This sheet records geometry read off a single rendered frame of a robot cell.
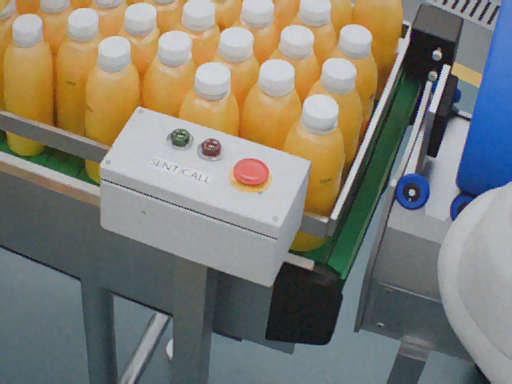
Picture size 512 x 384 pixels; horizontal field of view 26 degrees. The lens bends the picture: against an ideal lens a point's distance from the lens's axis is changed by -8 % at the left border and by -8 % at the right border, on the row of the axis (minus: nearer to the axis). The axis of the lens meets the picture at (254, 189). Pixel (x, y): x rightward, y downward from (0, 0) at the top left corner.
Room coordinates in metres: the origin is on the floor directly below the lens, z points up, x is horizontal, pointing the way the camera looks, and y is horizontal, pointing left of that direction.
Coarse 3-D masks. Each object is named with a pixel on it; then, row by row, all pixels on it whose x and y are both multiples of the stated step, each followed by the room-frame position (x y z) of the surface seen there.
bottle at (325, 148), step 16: (304, 128) 0.95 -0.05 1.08; (336, 128) 0.96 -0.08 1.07; (288, 144) 0.94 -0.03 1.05; (304, 144) 0.93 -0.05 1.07; (320, 144) 0.93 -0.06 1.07; (336, 144) 0.94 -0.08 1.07; (320, 160) 0.92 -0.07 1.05; (336, 160) 0.93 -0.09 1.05; (320, 176) 0.92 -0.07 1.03; (336, 176) 0.93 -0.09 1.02; (320, 192) 0.92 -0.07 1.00; (336, 192) 0.94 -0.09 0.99; (304, 208) 0.92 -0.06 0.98; (320, 208) 0.92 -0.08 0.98; (304, 240) 0.92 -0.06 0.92; (320, 240) 0.93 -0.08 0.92
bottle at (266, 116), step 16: (256, 96) 0.99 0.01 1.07; (272, 96) 0.99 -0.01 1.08; (288, 96) 1.00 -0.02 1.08; (240, 112) 1.01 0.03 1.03; (256, 112) 0.98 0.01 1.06; (272, 112) 0.98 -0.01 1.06; (288, 112) 0.99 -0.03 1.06; (240, 128) 1.00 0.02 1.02; (256, 128) 0.98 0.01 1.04; (272, 128) 0.97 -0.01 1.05; (288, 128) 0.98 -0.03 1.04; (272, 144) 0.97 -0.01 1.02
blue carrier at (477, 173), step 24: (504, 0) 1.06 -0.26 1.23; (504, 24) 1.02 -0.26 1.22; (504, 48) 0.99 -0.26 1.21; (504, 72) 0.97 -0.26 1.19; (480, 96) 0.95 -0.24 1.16; (504, 96) 0.95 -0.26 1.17; (480, 120) 0.94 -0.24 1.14; (504, 120) 0.93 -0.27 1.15; (480, 144) 0.93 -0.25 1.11; (504, 144) 0.92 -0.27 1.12; (480, 168) 0.93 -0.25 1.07; (504, 168) 0.92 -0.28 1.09; (480, 192) 0.94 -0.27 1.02
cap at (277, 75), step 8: (264, 64) 1.01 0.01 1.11; (272, 64) 1.02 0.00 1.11; (280, 64) 1.02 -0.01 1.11; (288, 64) 1.02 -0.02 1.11; (264, 72) 1.00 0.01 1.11; (272, 72) 1.00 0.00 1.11; (280, 72) 1.00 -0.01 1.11; (288, 72) 1.01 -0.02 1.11; (264, 80) 0.99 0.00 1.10; (272, 80) 0.99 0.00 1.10; (280, 80) 0.99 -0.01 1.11; (288, 80) 0.99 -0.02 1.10; (272, 88) 0.99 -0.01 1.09; (280, 88) 0.99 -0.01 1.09; (288, 88) 1.00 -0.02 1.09
